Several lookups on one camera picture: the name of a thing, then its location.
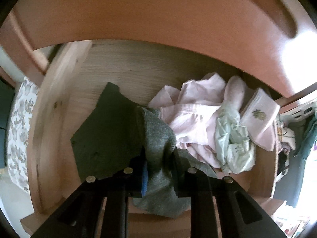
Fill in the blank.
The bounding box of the teal jacket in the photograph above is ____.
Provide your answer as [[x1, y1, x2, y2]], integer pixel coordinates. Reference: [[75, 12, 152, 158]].
[[296, 115, 316, 160]]

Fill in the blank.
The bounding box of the wooden drawer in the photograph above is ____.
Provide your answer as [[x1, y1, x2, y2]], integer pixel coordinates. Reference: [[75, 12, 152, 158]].
[[27, 40, 277, 237], [13, 0, 317, 98]]

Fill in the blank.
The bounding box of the wooden nightstand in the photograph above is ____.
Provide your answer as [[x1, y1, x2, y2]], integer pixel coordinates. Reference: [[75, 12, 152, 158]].
[[0, 0, 317, 110]]

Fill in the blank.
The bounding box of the dark teal cabinet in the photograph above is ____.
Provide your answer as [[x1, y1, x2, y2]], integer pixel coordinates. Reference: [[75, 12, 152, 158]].
[[0, 79, 14, 169]]

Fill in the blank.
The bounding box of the grey floral quilt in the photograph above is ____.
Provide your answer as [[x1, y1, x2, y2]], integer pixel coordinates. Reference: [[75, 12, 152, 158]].
[[7, 77, 39, 193]]

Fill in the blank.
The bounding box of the mint green cloth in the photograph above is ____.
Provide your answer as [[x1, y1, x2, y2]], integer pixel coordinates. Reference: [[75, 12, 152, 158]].
[[214, 102, 256, 175]]

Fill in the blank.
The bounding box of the pink pineapple sock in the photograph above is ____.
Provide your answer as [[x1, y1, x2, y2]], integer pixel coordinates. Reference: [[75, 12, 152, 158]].
[[223, 76, 281, 152]]

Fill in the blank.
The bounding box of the pink garment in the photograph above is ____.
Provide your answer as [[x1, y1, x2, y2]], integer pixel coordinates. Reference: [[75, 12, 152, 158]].
[[147, 72, 227, 169]]

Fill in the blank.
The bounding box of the colourful toy pile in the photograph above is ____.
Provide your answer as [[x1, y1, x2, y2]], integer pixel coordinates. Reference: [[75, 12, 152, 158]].
[[275, 121, 296, 182]]

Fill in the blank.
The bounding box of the grey green garment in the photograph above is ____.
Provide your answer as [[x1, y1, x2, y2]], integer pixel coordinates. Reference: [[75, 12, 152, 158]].
[[70, 82, 216, 218]]

